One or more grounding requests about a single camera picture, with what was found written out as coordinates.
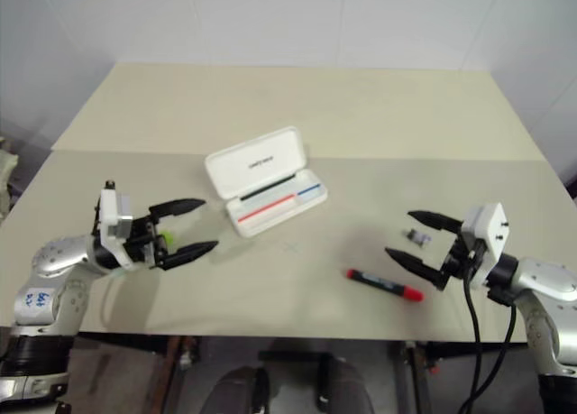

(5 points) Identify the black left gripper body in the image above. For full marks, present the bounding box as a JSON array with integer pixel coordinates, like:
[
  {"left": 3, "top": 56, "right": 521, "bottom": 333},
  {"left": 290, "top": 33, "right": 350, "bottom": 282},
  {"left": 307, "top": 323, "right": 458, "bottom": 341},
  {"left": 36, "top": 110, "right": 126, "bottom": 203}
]
[{"left": 124, "top": 213, "right": 179, "bottom": 270}]

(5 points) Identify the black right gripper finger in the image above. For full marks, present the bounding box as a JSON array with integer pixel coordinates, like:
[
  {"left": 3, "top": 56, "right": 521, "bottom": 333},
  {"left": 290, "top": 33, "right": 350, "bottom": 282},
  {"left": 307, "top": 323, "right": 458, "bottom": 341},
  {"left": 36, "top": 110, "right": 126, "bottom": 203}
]
[
  {"left": 407, "top": 209, "right": 465, "bottom": 235},
  {"left": 384, "top": 246, "right": 448, "bottom": 292}
]

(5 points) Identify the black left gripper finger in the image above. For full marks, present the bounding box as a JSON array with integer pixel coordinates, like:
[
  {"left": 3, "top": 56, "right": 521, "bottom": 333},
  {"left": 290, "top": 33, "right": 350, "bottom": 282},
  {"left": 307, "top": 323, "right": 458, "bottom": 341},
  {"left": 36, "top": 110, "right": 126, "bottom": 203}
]
[
  {"left": 148, "top": 198, "right": 208, "bottom": 220},
  {"left": 157, "top": 240, "right": 221, "bottom": 271}
]

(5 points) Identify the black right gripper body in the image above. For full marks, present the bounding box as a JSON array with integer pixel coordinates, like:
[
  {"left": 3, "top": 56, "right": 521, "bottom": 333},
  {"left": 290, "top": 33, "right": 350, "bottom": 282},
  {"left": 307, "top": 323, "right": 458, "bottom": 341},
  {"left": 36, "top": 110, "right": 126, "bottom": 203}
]
[{"left": 438, "top": 231, "right": 487, "bottom": 285}]

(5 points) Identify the small grey clip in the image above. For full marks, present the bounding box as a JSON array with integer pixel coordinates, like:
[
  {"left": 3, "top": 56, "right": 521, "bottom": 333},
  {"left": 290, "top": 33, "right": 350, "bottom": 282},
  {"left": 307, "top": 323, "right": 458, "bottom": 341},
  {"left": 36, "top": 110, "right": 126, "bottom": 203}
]
[{"left": 403, "top": 228, "right": 432, "bottom": 248}]

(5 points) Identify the red marker with dark label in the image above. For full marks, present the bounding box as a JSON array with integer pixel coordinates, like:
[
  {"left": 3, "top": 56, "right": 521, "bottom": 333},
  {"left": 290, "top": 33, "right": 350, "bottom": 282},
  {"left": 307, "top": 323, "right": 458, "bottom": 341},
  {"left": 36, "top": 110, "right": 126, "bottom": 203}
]
[{"left": 345, "top": 268, "right": 426, "bottom": 305}]

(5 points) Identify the white rectangular case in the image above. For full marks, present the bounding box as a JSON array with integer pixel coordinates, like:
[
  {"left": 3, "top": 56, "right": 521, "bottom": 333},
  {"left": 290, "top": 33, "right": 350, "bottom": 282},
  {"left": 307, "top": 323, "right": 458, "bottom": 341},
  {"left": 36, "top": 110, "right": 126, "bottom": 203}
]
[{"left": 204, "top": 124, "right": 329, "bottom": 240}]

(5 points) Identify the rusty metal table leg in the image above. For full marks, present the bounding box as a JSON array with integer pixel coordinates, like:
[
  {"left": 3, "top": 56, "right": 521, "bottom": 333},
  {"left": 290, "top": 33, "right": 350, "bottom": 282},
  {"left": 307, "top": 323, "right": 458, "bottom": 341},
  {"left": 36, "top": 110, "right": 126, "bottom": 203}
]
[
  {"left": 148, "top": 336, "right": 203, "bottom": 414},
  {"left": 389, "top": 340, "right": 442, "bottom": 414}
]

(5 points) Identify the dark rounded shape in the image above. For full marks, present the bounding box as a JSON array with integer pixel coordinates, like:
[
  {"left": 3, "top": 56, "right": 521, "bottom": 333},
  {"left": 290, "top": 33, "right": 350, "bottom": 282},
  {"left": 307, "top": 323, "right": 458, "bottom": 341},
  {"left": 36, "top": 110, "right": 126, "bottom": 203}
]
[
  {"left": 209, "top": 366, "right": 271, "bottom": 414},
  {"left": 315, "top": 354, "right": 376, "bottom": 414}
]

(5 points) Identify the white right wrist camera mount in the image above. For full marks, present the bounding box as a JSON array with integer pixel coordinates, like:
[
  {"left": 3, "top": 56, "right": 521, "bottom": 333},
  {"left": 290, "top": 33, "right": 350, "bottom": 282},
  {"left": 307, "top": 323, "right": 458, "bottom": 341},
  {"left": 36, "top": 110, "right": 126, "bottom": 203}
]
[{"left": 460, "top": 200, "right": 509, "bottom": 290}]

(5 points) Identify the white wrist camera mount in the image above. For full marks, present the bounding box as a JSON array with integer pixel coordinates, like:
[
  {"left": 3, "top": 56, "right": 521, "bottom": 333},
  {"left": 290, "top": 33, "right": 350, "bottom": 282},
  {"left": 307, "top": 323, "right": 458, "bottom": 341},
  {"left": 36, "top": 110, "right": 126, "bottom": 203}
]
[
  {"left": 460, "top": 200, "right": 509, "bottom": 290},
  {"left": 93, "top": 187, "right": 136, "bottom": 270}
]

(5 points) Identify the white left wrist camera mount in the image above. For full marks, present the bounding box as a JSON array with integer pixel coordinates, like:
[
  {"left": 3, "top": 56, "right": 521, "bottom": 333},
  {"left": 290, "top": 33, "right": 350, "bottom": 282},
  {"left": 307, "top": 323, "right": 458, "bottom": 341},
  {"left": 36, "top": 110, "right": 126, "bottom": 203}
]
[{"left": 93, "top": 187, "right": 136, "bottom": 270}]

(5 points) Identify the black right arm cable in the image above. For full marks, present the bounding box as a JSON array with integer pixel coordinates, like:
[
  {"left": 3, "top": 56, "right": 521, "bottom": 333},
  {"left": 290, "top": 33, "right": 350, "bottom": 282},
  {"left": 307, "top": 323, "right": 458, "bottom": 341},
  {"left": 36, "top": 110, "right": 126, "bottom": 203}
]
[{"left": 462, "top": 269, "right": 519, "bottom": 414}]

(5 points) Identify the dark object at wall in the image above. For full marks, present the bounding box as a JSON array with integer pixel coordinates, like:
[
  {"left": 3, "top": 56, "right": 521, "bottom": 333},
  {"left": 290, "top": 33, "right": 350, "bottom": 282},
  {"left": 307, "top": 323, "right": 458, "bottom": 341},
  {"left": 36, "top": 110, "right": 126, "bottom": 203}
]
[{"left": 556, "top": 160, "right": 577, "bottom": 195}]

